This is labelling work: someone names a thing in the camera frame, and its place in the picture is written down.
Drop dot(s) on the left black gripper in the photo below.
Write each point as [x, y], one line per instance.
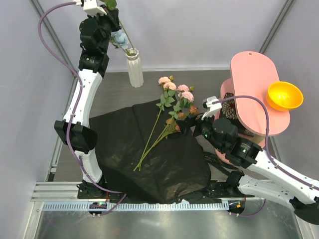
[111, 17]

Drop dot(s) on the peach artificial flower stem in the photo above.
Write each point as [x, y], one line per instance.
[111, 5]

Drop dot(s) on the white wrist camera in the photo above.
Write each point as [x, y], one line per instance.
[90, 7]
[212, 105]

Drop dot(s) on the aluminium frame rail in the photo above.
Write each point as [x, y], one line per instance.
[67, 191]

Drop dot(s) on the orange plastic bowl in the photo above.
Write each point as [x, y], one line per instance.
[284, 96]

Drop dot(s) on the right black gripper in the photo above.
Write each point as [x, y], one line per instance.
[185, 124]

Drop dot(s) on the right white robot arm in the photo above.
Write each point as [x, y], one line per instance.
[291, 188]

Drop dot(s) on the white ribbed ceramic vase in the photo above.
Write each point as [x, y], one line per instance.
[134, 65]

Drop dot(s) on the black floral patterned box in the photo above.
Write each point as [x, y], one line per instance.
[228, 111]

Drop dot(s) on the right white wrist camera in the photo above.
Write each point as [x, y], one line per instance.
[212, 105]

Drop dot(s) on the pink tiered shelf stand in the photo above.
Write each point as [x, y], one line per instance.
[251, 74]

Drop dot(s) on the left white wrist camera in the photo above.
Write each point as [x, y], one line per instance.
[90, 7]

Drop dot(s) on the black wrapping paper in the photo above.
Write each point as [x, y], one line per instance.
[133, 163]

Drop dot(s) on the blue artificial flower stem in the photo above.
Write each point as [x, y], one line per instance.
[120, 40]

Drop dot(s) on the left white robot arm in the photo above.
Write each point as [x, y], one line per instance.
[73, 130]

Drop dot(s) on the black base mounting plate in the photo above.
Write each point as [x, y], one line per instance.
[214, 193]

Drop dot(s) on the black ribbon gold lettering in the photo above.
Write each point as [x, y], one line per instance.
[216, 162]

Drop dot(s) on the white slotted cable duct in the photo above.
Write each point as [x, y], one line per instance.
[100, 206]

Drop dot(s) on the artificial flower bouquet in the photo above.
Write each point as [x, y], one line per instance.
[179, 100]

